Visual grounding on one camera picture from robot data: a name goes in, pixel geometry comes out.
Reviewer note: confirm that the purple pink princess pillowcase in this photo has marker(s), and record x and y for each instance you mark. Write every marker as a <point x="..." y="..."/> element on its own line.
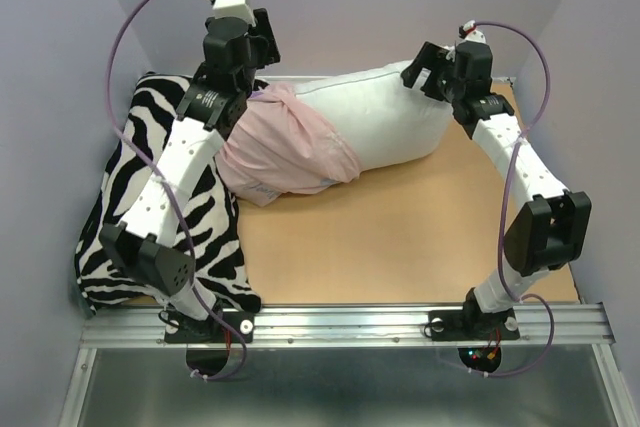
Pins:
<point x="280" y="146"/>

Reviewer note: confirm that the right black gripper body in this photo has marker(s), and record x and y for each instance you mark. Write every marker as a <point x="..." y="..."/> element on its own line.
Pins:
<point x="453" y="87"/>

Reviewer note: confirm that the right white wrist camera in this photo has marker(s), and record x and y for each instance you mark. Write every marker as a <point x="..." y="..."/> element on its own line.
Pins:
<point x="469" y="32"/>

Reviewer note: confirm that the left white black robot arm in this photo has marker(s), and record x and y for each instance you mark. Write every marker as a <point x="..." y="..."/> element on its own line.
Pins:
<point x="151" y="243"/>

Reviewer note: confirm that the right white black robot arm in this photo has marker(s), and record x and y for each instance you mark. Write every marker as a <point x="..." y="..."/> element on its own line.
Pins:
<point x="550" y="226"/>

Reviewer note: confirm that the zebra striped pillow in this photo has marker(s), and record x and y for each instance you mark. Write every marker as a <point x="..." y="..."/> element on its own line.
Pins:
<point x="212" y="213"/>

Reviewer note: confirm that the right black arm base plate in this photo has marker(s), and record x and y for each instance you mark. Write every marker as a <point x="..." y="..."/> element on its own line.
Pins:
<point x="456" y="325"/>

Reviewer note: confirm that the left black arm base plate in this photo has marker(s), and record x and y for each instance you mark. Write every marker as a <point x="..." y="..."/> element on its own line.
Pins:
<point x="180" y="329"/>

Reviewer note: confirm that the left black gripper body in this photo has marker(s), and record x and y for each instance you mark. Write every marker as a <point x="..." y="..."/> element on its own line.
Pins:
<point x="260" y="53"/>

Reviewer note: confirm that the white pillow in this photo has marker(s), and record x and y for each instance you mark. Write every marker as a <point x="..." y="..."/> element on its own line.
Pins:
<point x="384" y="122"/>

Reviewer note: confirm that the aluminium mounting rail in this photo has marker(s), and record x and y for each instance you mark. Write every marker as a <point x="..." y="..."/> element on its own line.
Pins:
<point x="356" y="326"/>

